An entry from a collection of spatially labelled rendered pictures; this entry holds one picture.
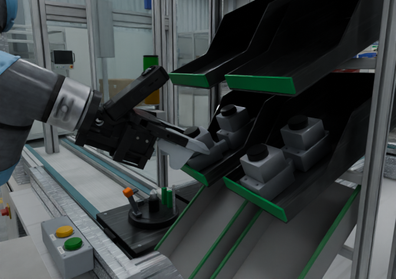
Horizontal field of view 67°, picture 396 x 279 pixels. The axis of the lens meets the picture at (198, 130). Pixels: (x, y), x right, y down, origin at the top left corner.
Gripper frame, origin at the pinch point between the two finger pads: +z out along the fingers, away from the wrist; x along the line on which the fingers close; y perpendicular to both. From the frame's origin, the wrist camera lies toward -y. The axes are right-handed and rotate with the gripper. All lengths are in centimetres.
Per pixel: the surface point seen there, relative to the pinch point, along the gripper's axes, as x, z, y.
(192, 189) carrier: -39, 25, 22
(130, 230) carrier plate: -19.8, 2.9, 31.1
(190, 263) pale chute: 2.7, 8.1, 22.3
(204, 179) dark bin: 7.4, 0.2, 4.2
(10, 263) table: -32, -20, 55
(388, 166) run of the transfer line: -46, 118, -15
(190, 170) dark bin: 2.6, -0.5, 5.0
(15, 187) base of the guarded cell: -91, -27, 63
